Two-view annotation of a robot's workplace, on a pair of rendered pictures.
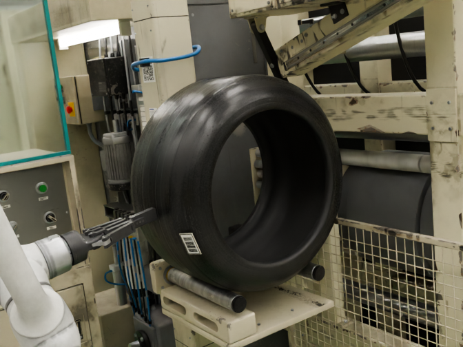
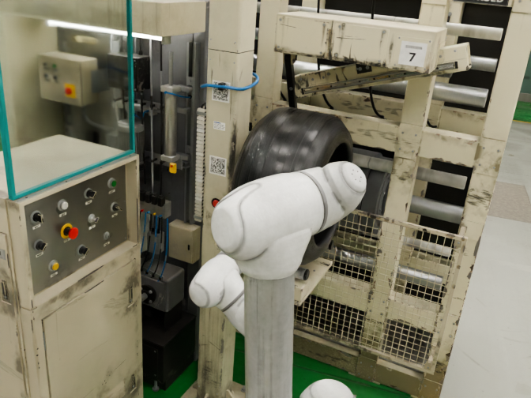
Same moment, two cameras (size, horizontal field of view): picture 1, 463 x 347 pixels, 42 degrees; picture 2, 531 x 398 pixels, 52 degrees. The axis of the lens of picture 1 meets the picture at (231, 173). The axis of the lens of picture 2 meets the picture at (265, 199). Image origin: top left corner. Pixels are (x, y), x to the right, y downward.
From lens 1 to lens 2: 116 cm
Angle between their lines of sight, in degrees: 33
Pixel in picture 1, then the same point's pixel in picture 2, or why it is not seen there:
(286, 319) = (316, 278)
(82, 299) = (134, 271)
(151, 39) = (233, 69)
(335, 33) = (357, 80)
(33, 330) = not seen: hidden behind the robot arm
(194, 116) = (308, 152)
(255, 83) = (333, 125)
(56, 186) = (120, 180)
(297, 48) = (318, 81)
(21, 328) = not seen: hidden behind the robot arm
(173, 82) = (241, 104)
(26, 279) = not seen: hidden behind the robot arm
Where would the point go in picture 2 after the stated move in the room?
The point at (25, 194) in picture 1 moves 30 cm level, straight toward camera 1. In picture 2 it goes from (101, 189) to (154, 217)
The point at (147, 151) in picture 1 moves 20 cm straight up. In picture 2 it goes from (262, 173) to (267, 114)
